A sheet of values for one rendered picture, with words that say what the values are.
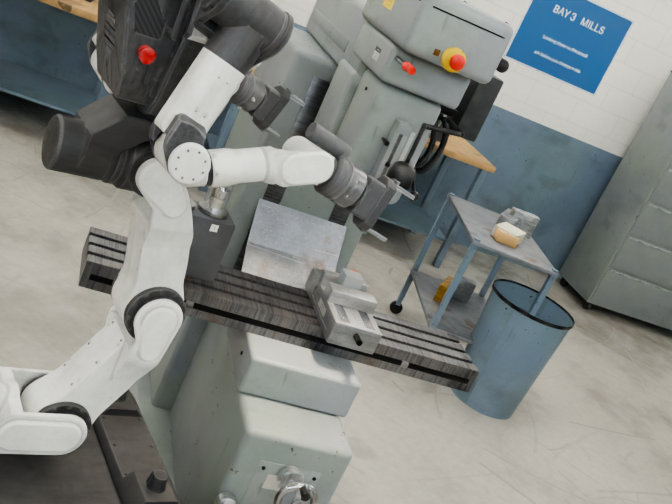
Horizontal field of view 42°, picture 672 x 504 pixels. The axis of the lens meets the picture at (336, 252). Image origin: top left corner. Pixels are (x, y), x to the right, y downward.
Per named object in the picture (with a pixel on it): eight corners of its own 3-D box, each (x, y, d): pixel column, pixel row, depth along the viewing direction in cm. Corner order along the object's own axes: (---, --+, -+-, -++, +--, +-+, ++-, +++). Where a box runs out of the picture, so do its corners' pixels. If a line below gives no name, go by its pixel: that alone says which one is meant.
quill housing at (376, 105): (398, 210, 248) (448, 106, 238) (333, 187, 241) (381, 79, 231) (381, 186, 265) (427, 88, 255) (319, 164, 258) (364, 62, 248)
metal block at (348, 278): (356, 297, 265) (364, 280, 263) (338, 292, 263) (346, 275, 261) (352, 289, 270) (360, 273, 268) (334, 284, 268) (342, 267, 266)
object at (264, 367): (347, 419, 256) (364, 386, 252) (235, 392, 244) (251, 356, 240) (315, 333, 300) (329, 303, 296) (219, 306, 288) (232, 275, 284)
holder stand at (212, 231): (213, 283, 253) (238, 222, 246) (139, 266, 243) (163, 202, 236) (204, 263, 263) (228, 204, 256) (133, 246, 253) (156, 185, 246)
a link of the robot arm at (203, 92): (143, 161, 152) (215, 54, 150) (126, 141, 163) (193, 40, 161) (195, 193, 158) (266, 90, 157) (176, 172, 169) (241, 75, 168)
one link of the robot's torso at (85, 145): (48, 180, 172) (75, 97, 166) (36, 154, 181) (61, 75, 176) (178, 207, 188) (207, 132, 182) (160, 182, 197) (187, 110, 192)
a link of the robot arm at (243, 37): (200, 43, 150) (245, -24, 149) (185, 34, 158) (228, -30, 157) (251, 80, 157) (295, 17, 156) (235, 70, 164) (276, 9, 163)
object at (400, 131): (380, 196, 241) (413, 127, 234) (367, 192, 240) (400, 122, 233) (376, 191, 245) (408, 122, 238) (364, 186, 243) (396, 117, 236)
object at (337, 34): (419, 111, 258) (449, 47, 251) (351, 84, 250) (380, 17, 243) (357, 51, 328) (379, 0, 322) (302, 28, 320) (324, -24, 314)
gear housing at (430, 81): (458, 112, 236) (475, 78, 233) (378, 80, 227) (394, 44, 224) (422, 81, 265) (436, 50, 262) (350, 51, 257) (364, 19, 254)
